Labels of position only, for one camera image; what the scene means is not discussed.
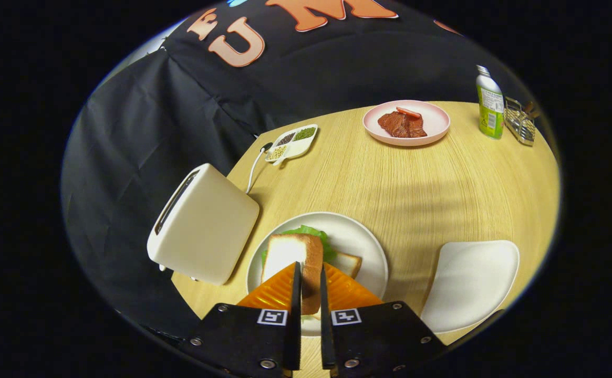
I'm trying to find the plain white bread slice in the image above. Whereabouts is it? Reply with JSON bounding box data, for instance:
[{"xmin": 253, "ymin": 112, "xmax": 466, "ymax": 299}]
[{"xmin": 332, "ymin": 251, "xmax": 363, "ymax": 279}]

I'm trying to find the green lettuce leaf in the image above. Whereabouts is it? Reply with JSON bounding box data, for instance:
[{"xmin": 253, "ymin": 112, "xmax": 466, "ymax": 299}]
[{"xmin": 262, "ymin": 225, "xmax": 338, "ymax": 263}]

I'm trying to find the toasted white bread slice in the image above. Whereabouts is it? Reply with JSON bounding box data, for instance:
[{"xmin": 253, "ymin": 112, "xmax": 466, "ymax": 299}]
[{"xmin": 261, "ymin": 234, "xmax": 324, "ymax": 316}]

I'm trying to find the white toaster power cord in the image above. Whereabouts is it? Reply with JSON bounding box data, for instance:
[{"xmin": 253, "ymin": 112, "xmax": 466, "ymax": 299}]
[{"xmin": 246, "ymin": 142, "xmax": 273, "ymax": 195}]

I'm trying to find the white toaster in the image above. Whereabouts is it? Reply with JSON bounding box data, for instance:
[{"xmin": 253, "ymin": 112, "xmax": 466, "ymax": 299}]
[{"xmin": 147, "ymin": 163, "xmax": 260, "ymax": 286}]

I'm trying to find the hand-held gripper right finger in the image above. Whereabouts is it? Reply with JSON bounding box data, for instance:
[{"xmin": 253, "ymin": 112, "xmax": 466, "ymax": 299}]
[{"xmin": 319, "ymin": 262, "xmax": 447, "ymax": 378}]

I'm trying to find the black backdrop cloth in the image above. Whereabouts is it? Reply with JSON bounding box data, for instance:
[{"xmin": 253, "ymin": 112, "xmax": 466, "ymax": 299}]
[{"xmin": 60, "ymin": 0, "xmax": 495, "ymax": 342}]

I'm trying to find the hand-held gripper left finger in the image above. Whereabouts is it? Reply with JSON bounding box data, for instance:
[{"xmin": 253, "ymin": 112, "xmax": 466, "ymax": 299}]
[{"xmin": 180, "ymin": 261, "xmax": 303, "ymax": 378}]

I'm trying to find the white divided bean dish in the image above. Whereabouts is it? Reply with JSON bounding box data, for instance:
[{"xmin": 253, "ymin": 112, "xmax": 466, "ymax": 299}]
[{"xmin": 264, "ymin": 124, "xmax": 319, "ymax": 167}]

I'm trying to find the white round plate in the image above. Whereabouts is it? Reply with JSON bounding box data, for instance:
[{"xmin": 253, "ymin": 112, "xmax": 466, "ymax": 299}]
[{"xmin": 246, "ymin": 212, "xmax": 389, "ymax": 337}]

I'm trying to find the white rounded square plate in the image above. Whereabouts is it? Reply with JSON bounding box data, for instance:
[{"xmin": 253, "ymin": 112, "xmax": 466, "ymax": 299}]
[{"xmin": 420, "ymin": 240, "xmax": 520, "ymax": 334}]

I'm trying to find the green drink bottle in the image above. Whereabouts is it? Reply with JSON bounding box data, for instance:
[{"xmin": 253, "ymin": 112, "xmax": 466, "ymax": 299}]
[{"xmin": 475, "ymin": 65, "xmax": 505, "ymax": 140}]

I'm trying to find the brown meat slice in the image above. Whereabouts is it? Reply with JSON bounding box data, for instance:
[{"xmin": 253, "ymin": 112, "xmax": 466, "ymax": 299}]
[{"xmin": 378, "ymin": 111, "xmax": 428, "ymax": 139}]

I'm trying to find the pink plate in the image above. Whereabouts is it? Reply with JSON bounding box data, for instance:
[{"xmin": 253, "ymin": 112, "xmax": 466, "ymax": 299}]
[{"xmin": 363, "ymin": 100, "xmax": 451, "ymax": 146}]

